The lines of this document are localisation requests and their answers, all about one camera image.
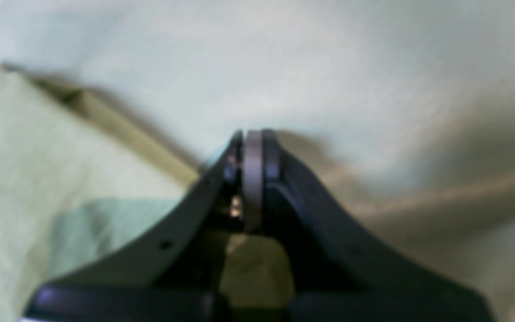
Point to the light green T-shirt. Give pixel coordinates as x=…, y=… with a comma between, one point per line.
x=77, y=182

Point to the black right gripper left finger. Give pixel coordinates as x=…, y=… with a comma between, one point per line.
x=171, y=273

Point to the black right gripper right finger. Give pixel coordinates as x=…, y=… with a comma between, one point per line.
x=341, y=271

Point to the grey-green table cloth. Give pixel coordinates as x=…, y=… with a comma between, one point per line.
x=404, y=108

